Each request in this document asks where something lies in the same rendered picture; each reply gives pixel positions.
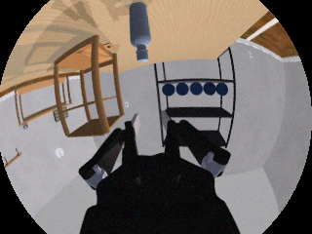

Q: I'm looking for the blue-grey bottle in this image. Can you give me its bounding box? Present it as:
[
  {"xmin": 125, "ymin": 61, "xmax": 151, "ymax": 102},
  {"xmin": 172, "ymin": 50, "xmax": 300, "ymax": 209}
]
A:
[{"xmin": 130, "ymin": 2, "xmax": 151, "ymax": 62}]

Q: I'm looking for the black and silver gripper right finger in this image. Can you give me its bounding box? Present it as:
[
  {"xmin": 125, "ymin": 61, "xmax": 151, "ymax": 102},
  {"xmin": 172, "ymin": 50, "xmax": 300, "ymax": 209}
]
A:
[{"xmin": 161, "ymin": 110, "xmax": 231, "ymax": 184}]

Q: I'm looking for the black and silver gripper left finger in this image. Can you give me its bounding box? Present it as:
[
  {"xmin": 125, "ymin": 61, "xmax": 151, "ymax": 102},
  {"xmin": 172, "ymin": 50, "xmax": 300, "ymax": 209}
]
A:
[{"xmin": 78, "ymin": 114, "xmax": 141, "ymax": 190}]

